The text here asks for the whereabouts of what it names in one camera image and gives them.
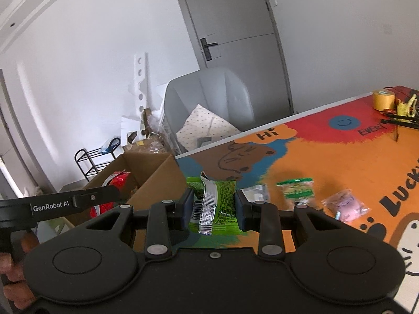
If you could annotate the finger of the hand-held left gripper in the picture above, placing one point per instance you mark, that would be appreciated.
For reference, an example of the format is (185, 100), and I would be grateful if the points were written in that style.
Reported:
(98, 196)

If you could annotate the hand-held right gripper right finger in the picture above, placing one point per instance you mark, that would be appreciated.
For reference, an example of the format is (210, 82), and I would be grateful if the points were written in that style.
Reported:
(238, 211)

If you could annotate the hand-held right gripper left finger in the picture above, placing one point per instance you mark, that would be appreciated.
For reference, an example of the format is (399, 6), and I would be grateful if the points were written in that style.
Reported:
(190, 209)

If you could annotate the green snack packet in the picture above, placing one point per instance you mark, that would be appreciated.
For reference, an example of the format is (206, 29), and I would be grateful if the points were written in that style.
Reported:
(226, 202)

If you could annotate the red snack packet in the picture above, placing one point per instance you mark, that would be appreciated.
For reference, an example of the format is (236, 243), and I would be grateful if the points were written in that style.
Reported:
(119, 180)

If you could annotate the silver snack packet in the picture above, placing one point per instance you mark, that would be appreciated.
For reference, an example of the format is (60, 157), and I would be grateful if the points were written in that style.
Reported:
(258, 191)

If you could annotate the large cardboard box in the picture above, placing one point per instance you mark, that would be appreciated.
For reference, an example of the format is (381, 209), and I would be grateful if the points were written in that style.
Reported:
(157, 183)

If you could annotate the clear green-topped snack packet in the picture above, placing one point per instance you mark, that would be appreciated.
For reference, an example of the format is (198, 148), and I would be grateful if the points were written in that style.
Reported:
(296, 193)

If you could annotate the pink snack packet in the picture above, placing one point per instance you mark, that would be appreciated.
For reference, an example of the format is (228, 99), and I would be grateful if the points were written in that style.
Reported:
(345, 204)

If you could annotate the person's left hand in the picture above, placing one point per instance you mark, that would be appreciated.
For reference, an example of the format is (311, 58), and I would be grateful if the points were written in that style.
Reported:
(16, 296)

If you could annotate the black shoe rack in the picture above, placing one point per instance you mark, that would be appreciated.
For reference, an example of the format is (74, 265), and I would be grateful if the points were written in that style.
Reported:
(81, 166)

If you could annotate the blue white bag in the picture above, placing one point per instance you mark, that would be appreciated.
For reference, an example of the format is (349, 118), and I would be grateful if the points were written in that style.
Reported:
(105, 148)

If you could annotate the clear plastic wrap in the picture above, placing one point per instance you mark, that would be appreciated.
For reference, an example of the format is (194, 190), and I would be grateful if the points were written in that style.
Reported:
(157, 134)

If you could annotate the dotted white pillow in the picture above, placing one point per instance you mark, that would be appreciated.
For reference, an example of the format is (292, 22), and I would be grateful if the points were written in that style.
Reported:
(206, 124)

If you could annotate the colourful cartoon table mat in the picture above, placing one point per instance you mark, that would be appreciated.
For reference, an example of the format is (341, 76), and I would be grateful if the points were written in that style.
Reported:
(327, 157)

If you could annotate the white foam sheet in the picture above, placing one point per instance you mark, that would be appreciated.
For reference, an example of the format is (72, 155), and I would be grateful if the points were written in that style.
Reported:
(160, 98)

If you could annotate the white foam board with holes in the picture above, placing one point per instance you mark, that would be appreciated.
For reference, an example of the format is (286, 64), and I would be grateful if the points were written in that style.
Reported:
(140, 78)

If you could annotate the grey chair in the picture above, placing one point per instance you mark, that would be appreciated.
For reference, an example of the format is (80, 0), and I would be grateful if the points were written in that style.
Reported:
(212, 85)

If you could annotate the yellow tape roll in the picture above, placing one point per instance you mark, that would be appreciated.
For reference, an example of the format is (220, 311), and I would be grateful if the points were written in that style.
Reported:
(383, 101)

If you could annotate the grey door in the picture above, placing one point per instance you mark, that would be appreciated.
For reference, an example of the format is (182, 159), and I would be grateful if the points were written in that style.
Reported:
(235, 16)

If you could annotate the small yellow toy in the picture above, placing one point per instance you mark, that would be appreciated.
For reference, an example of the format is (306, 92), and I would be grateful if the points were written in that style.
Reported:
(405, 108)

